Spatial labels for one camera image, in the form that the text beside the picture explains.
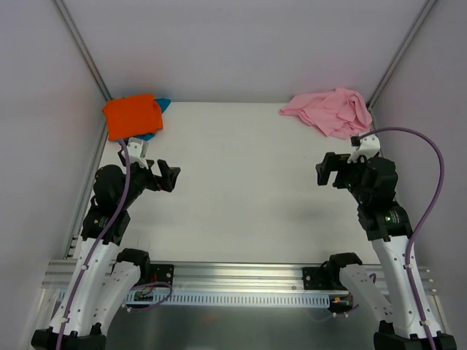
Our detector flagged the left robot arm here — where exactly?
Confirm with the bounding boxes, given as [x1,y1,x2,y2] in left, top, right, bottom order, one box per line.
[31,160,181,349]

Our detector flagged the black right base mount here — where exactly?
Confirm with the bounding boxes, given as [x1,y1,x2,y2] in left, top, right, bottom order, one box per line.
[301,266,347,291]

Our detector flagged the folded blue t-shirt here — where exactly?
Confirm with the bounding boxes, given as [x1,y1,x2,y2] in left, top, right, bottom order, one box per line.
[125,94,171,141]

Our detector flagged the pink t-shirt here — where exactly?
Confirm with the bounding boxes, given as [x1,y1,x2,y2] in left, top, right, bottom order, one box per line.
[279,88,372,139]

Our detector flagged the folded orange t-shirt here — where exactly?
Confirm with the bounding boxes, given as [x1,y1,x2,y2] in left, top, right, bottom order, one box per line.
[102,93,163,141]

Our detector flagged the right aluminium frame post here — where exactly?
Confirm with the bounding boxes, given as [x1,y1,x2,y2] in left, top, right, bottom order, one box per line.
[366,0,438,111]

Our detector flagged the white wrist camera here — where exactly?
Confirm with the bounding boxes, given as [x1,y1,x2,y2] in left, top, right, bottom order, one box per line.
[117,137,154,169]
[347,134,380,163]

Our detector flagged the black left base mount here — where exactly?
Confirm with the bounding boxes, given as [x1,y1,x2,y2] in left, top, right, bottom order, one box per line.
[136,263,174,286]

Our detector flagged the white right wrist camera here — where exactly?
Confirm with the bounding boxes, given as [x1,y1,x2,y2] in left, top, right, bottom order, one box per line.
[347,134,380,163]

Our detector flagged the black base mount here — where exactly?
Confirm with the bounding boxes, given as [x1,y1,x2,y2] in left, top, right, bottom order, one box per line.
[301,266,347,291]
[136,263,174,286]

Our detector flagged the aluminium mounting rail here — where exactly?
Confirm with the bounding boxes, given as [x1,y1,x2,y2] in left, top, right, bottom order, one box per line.
[41,259,437,295]

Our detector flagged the white slotted cable duct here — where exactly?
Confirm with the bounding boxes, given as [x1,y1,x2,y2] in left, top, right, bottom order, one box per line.
[122,292,333,308]

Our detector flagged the left aluminium frame post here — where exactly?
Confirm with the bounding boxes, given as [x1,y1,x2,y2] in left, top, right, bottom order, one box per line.
[52,0,112,101]

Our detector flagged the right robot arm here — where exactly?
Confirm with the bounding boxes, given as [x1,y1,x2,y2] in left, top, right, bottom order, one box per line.
[316,152,457,349]

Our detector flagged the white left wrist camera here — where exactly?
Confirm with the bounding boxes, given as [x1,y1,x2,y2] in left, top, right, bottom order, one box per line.
[117,137,154,169]

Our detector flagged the aluminium frame post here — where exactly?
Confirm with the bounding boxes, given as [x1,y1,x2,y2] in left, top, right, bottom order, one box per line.
[366,0,438,111]
[52,0,112,101]

